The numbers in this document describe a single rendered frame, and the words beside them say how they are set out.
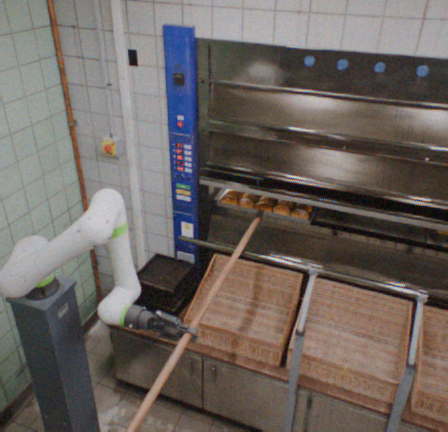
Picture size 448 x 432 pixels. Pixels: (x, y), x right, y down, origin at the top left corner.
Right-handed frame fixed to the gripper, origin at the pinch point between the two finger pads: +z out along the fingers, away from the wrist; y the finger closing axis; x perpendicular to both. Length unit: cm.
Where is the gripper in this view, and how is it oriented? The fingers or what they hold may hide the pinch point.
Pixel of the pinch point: (188, 333)
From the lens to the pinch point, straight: 185.6
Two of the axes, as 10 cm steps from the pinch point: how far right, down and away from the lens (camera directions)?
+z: 9.4, 1.9, -2.9
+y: -0.2, 8.6, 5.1
